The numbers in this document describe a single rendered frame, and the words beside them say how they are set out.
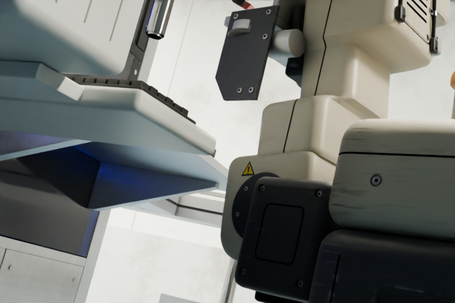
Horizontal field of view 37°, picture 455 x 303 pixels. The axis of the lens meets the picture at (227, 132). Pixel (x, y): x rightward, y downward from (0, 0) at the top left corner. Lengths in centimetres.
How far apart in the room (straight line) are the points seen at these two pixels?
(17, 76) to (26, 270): 92
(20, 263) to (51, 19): 103
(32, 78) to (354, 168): 38
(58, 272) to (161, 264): 316
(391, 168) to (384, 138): 3
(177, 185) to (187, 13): 388
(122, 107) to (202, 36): 457
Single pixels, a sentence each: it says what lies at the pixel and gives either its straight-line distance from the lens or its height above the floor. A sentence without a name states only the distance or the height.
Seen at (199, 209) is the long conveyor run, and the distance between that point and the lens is 262.
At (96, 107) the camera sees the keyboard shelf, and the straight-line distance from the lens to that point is 86.
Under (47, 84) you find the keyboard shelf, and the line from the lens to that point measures 83.
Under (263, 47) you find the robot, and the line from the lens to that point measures 107.
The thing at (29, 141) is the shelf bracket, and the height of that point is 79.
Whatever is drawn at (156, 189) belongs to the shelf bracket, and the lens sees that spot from 178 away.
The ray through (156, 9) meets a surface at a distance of 87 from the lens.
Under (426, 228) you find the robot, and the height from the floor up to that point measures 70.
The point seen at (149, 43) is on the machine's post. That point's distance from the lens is 203.
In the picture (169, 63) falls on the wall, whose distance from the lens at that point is 544.
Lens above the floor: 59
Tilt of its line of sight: 13 degrees up
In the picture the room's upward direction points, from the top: 14 degrees clockwise
